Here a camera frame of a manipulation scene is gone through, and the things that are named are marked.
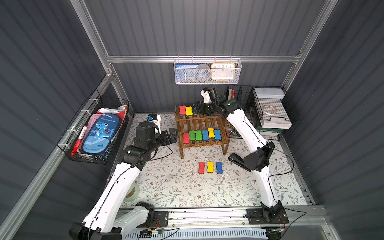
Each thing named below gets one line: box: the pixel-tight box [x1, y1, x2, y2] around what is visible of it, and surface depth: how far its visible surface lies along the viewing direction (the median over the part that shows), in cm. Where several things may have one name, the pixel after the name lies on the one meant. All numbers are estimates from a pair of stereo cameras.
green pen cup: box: [123, 182, 140, 203], surface depth 79 cm
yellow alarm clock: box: [210, 62, 236, 82], surface depth 90 cm
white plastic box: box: [260, 117, 292, 129], surface depth 93 cm
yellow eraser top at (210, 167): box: [206, 161, 215, 173], surface depth 92 cm
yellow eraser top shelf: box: [185, 106, 193, 117], surface depth 84 cm
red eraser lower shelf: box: [183, 133, 191, 144], surface depth 87 cm
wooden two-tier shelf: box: [175, 105, 230, 159], surface depth 88 cm
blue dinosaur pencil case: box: [82, 113, 121, 155], surface depth 66 cm
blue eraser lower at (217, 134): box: [214, 129, 222, 140], surface depth 89 cm
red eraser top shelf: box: [179, 105, 186, 116], surface depth 84 cm
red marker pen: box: [70, 125, 88, 156], surface depth 65 cm
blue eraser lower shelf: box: [202, 130, 209, 141], surface depth 88 cm
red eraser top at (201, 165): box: [198, 161, 206, 174], surface depth 93 cm
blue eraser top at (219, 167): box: [216, 161, 224, 174], surface depth 93 cm
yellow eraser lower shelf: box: [207, 128, 215, 138], surface depth 90 cm
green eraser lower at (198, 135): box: [195, 130, 203, 141], surface depth 88 cm
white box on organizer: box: [253, 88, 286, 99], surface depth 105 cm
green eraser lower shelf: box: [188, 130, 196, 141], surface depth 89 cm
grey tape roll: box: [195, 64, 211, 81], surface depth 89 cm
